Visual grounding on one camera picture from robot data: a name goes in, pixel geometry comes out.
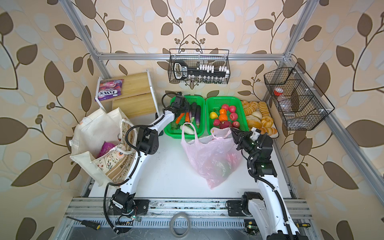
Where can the pink plastic grocery bag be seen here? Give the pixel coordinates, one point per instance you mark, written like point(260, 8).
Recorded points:
point(213, 157)

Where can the black wire basket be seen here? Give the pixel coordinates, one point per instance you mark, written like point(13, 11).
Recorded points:
point(300, 101)
point(199, 66)

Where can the grey tape roll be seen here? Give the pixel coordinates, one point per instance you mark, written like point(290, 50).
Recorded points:
point(180, 225)

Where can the left green vegetable basket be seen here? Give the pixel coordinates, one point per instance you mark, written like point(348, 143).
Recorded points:
point(175, 132)

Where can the yellow black screwdriver right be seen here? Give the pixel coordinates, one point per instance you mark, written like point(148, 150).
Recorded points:
point(303, 225)

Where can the bread tray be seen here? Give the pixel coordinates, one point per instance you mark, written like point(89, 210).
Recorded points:
point(258, 116)

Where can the purple eggplant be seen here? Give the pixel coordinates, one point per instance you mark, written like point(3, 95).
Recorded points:
point(198, 116)

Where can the right black wire basket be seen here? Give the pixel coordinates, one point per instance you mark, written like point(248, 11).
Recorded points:
point(300, 101)

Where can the black yellow screwdriver left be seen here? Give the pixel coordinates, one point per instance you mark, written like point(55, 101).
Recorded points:
point(86, 223)

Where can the yellow lemon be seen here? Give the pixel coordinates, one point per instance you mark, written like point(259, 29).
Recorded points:
point(213, 115)

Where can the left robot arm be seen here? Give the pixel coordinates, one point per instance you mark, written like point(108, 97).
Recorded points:
point(144, 140)

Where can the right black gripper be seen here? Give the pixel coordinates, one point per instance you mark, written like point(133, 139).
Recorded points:
point(242, 136)

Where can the white wooden shelf rack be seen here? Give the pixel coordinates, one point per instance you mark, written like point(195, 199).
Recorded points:
point(138, 96)

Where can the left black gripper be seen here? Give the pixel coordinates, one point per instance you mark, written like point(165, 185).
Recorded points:
point(187, 106)

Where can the cream canvas tote bag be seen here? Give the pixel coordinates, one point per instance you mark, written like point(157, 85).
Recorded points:
point(90, 135)

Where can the orange fruit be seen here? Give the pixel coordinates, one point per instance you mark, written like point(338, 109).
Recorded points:
point(223, 115)

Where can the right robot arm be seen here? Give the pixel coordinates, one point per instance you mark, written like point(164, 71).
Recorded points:
point(267, 206)

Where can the magenta snack bag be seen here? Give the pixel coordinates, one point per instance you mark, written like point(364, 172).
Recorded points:
point(106, 147)

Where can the orange carrot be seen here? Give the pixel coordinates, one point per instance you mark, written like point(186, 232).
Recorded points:
point(179, 118)

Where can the purple Fox's candy bag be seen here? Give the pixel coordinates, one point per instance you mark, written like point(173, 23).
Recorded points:
point(109, 89)

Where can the white radish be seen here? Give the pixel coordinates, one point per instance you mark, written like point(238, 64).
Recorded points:
point(188, 129)

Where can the back black wire basket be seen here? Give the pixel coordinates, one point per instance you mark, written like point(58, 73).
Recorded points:
point(199, 66)

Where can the pink dragon fruit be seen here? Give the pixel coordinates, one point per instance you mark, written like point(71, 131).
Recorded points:
point(225, 124)

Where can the right green fruit basket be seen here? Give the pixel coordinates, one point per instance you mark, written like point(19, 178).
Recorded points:
point(214, 104)

